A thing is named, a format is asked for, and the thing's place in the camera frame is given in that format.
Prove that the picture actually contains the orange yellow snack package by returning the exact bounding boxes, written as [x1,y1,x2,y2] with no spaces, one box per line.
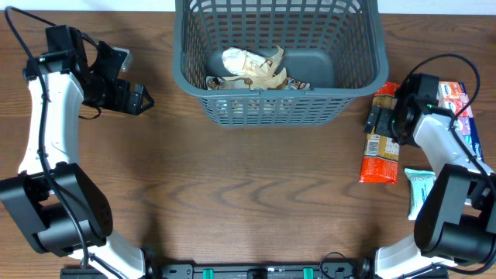
[359,81,400,184]

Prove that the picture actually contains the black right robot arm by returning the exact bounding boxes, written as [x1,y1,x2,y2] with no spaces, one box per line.
[360,74,495,278]

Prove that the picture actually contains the white wet wipes pack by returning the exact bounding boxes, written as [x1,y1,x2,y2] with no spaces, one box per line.
[404,168,436,221]

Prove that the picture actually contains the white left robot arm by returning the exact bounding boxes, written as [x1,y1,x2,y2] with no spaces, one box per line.
[1,25,161,278]

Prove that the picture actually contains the multicolour tissue pack bundle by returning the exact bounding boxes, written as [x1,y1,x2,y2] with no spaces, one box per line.
[437,81,484,161]

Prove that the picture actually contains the grey plastic mesh basket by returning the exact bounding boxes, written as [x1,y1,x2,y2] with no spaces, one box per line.
[173,0,388,127]

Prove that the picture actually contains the brown white snack pouch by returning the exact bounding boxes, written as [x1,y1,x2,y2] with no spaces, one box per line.
[220,46,288,90]
[285,77,310,90]
[206,76,273,90]

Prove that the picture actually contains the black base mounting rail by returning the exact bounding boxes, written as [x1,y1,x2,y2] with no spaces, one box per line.
[60,261,373,279]

